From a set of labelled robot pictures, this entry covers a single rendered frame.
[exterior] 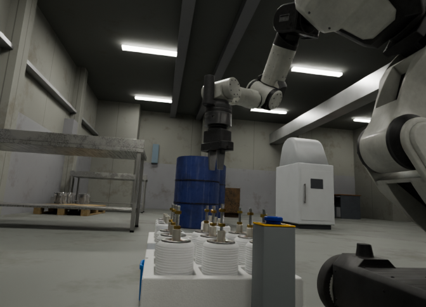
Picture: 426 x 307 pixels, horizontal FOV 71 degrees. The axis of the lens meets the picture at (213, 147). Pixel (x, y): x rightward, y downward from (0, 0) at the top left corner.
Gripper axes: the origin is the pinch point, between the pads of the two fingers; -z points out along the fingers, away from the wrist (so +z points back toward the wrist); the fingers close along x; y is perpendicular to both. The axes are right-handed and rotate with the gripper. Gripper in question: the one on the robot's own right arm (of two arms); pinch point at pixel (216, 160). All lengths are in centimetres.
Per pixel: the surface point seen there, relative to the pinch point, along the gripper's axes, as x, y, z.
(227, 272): 14.1, -8.3, -29.7
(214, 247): 11.6, -10.8, -23.9
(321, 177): -154, 397, 33
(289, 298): 32.2, -10.1, -30.9
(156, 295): 7.3, -24.1, -34.0
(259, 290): 27.7, -13.8, -29.8
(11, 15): -417, -8, 233
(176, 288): 9.6, -20.5, -32.5
